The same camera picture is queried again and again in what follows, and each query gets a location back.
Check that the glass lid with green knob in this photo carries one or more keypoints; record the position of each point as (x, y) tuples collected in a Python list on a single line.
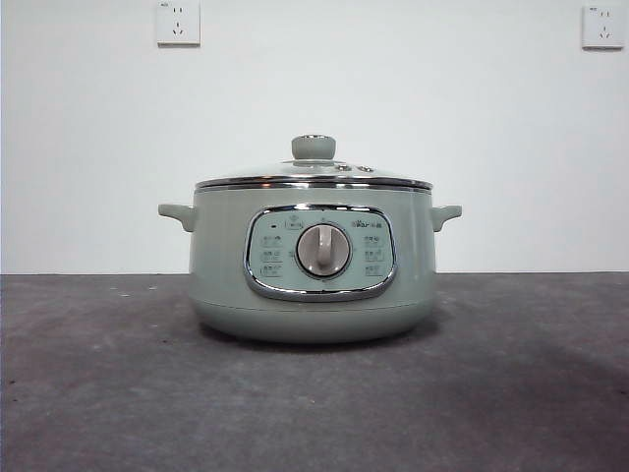
[(313, 147)]

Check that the pale green electric cooking pot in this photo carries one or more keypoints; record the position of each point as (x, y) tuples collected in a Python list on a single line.
[(221, 275)]

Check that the white wall socket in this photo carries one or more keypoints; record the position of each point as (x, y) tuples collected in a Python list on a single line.
[(605, 27), (179, 24)]

